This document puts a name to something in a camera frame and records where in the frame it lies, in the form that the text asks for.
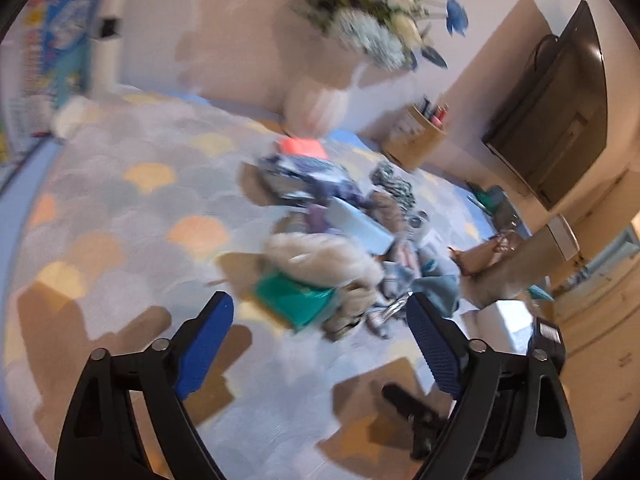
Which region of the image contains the teal putty zip bag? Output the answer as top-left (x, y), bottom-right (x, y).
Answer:
top-left (254, 272), bottom-right (336, 332)

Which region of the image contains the white plush toy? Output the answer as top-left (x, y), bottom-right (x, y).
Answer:
top-left (264, 232), bottom-right (384, 288)

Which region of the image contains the light blue plastic ring bowl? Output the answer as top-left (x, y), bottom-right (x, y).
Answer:
top-left (326, 197), bottom-right (395, 256)

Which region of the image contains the pile of soft clothes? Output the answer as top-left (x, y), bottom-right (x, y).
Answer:
top-left (256, 141), bottom-right (461, 340)

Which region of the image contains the white tissue box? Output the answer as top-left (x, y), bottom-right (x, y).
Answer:
top-left (476, 300), bottom-right (534, 356)

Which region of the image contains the teal cloth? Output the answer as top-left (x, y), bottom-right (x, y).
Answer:
top-left (411, 275), bottom-right (461, 318)

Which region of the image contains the brown paper bag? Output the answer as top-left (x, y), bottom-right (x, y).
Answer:
top-left (449, 234), bottom-right (514, 276)

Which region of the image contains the tall beige trash bin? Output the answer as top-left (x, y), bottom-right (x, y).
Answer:
top-left (470, 214), bottom-right (579, 308)

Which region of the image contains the patterned pastel play mat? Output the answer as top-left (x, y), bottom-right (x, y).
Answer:
top-left (0, 84), bottom-right (532, 480)

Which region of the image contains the cardboard pen holder box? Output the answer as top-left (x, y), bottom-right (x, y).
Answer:
top-left (381, 96), bottom-right (447, 172)

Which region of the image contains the white ribbed vase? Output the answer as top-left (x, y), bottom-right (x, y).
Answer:
top-left (283, 76), bottom-right (350, 139)

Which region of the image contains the white air conditioner column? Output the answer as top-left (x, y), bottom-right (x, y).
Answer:
top-left (89, 0), bottom-right (127, 100)

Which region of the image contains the black wall television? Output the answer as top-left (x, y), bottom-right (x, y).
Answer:
top-left (483, 0), bottom-right (608, 210)

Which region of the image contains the colourful wall poster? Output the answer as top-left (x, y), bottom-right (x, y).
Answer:
top-left (23, 0), bottom-right (101, 117)

